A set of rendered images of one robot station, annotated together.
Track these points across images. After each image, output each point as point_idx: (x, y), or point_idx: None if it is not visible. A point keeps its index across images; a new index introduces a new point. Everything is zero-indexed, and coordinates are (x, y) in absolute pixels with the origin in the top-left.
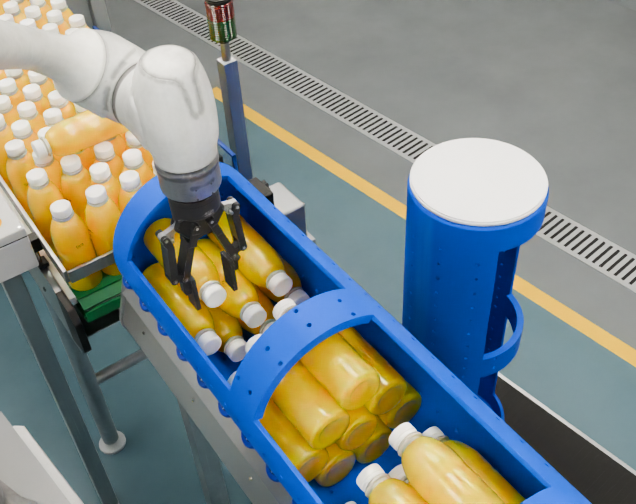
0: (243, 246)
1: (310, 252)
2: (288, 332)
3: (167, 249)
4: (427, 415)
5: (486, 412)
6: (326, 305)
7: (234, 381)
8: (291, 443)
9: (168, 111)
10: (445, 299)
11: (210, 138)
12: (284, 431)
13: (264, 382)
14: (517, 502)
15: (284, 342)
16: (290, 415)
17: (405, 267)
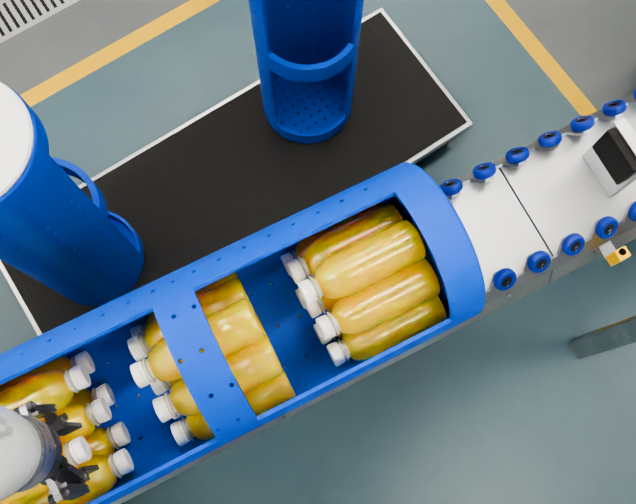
0: (54, 407)
1: (89, 335)
2: (203, 372)
3: (71, 491)
4: (243, 269)
5: (314, 219)
6: (179, 330)
7: (217, 434)
8: (271, 390)
9: (5, 462)
10: (57, 222)
11: (19, 416)
12: (257, 395)
13: (239, 403)
14: (374, 221)
15: (212, 377)
16: (253, 386)
17: None
